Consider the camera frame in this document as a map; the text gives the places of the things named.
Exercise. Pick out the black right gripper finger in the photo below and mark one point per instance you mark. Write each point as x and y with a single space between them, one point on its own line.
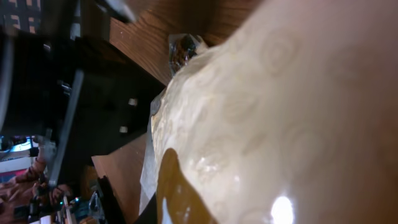
149 215

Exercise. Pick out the brown printed snack pouch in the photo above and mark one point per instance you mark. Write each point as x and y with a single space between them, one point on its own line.
292 120

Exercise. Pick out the dark grey mesh basket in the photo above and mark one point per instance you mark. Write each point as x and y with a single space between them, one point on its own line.
24 15

